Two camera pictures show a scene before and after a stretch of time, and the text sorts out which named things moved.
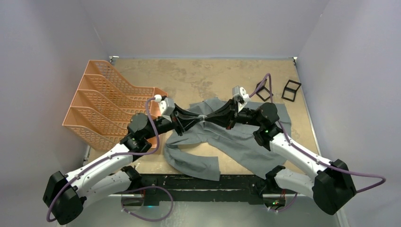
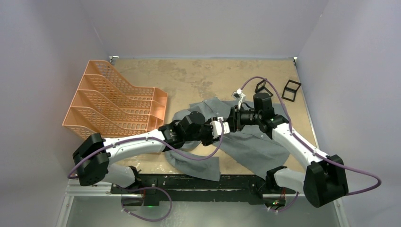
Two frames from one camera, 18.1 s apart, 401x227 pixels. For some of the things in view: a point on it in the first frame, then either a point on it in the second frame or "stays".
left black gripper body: [177, 123] → [205, 134]
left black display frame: [262, 89] stays
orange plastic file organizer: [105, 105] stays
